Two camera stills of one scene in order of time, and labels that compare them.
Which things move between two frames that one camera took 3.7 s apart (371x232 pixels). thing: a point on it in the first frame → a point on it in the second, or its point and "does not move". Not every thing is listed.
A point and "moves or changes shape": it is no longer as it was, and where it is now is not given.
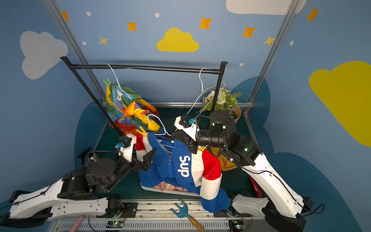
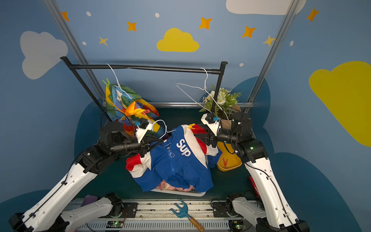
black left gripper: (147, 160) → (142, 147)
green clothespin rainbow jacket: (108, 83) does not move
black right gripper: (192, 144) → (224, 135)
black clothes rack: (220, 69) does not move
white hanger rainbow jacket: (119, 85) does not move
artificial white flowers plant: (226, 101) does not move
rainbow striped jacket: (130, 112) does not move
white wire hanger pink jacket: (203, 91) moves or changes shape
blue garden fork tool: (183, 213) does not move
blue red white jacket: (199, 173) moves or changes shape
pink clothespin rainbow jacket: (145, 112) does not move
